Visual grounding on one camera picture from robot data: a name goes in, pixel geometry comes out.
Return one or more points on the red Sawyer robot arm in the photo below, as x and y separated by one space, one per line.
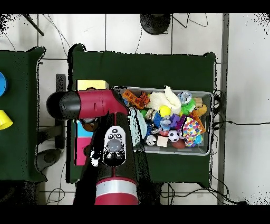
92 103

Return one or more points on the wooden box with three holes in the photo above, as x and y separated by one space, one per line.
95 84

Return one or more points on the shallow clear mesh bin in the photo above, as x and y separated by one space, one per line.
205 145

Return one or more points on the mint green knitted cloth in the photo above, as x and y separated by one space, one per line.
140 124

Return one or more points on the orange plastic grid tray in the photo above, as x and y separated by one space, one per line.
131 97

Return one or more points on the orange tiger plush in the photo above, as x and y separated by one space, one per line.
143 98

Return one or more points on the yellow ball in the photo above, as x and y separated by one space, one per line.
165 111

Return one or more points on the cream knitted cloth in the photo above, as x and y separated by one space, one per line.
166 99

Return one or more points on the black and white soccer ball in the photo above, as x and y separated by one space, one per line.
174 136

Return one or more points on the green spiky ball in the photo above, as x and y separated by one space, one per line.
188 107

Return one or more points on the brown football toy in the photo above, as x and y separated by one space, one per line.
178 144

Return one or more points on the tan plush toy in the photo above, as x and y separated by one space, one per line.
201 109

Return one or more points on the black upright panel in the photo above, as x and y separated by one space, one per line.
60 82

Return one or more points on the black round stand base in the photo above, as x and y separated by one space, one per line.
155 23

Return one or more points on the grey rounded stand foot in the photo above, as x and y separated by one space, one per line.
49 157

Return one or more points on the dark green side table cloth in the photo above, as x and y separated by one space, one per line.
19 95

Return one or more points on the yellow cup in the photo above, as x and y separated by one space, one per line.
4 120

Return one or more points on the black tripod leg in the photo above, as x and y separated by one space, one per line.
33 25

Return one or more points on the blue cup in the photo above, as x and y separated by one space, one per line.
2 84

